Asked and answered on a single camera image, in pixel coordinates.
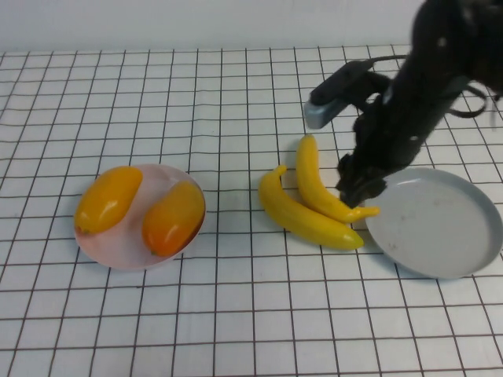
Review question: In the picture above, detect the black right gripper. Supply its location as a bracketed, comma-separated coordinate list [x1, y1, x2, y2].
[336, 54, 464, 208]

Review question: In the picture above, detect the yellow banana with green tip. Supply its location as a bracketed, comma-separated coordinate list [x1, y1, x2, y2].
[257, 164, 365, 251]

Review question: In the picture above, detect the orange-tinted mango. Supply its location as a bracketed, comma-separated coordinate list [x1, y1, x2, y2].
[141, 180, 206, 258]

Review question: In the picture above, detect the yellow mango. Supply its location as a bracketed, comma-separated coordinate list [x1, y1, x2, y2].
[74, 166, 143, 236]

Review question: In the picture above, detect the grey round plate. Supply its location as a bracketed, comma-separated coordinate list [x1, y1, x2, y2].
[363, 167, 503, 280]

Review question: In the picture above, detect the pink round plate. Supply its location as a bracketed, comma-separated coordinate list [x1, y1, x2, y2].
[73, 163, 207, 271]

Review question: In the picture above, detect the white black-grid tablecloth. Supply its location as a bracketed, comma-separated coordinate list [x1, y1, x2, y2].
[0, 42, 503, 377]

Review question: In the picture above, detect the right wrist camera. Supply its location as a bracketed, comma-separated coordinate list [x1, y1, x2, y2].
[304, 60, 390, 130]

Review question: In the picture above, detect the black right camera cable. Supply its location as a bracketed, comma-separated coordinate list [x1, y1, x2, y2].
[367, 53, 409, 68]

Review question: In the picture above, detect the black right arm cable loop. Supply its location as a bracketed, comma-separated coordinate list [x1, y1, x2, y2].
[447, 76, 503, 130]

